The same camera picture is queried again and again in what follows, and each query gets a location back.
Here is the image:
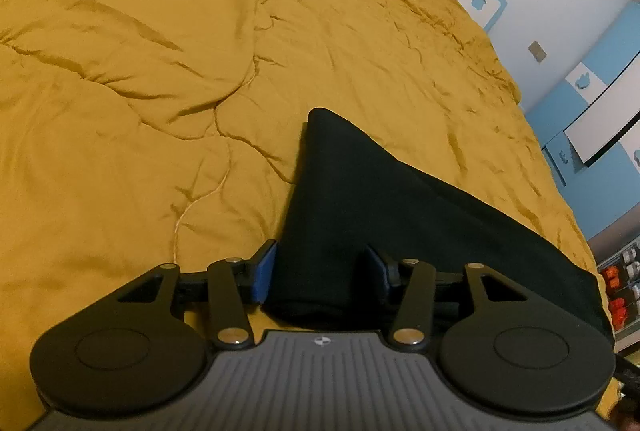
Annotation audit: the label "black pants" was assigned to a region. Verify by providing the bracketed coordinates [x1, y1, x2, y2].
[262, 108, 611, 335]

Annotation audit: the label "shelf with orange items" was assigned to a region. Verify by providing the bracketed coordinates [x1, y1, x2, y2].
[589, 217, 639, 353]

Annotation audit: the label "yellow quilted bed cover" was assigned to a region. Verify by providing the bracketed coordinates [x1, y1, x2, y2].
[1, 0, 605, 430]

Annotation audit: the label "blue white wardrobe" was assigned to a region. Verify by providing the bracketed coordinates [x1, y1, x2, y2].
[526, 2, 639, 239]

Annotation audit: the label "beige wall switch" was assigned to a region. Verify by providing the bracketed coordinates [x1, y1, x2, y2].
[528, 41, 547, 63]

